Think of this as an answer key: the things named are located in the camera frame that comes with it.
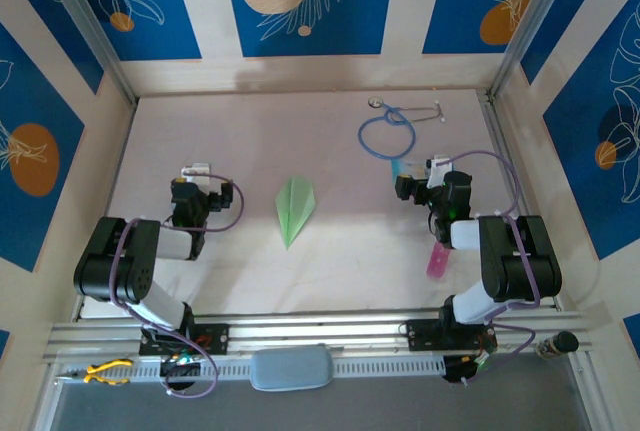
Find light green paper sheet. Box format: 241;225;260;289
274;175;317;251

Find light blue wipes packet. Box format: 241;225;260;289
390;158;431;182

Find pink plastic case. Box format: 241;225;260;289
425;243;449;280

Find blue stethoscope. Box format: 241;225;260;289
357;95;446;161

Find black electronics module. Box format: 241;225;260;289
443;353;499;385
158;355;202;392

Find small dark capped bottle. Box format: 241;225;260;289
535;330;580;360

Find grey blue pouch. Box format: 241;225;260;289
248;344;335;392

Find grey metal panel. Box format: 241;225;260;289
49;354;591;431

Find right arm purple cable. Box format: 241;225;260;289
433;149;544;386

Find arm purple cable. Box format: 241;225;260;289
433;149;544;386
109;174;246;399

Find aluminium side rail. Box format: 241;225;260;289
477;90;564;312

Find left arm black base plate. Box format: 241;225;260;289
138;323;231;356

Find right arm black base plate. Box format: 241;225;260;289
407;319;499;352

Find aluminium frame post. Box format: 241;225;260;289
489;0;576;100
37;0;139;105

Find aluminium mounting rail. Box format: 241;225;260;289
42;306;594;366

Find white slotted cable duct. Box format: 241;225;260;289
54;354;447;386

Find yellow handled pliers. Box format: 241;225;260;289
54;358;135;386

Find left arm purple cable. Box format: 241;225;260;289
109;174;246;399

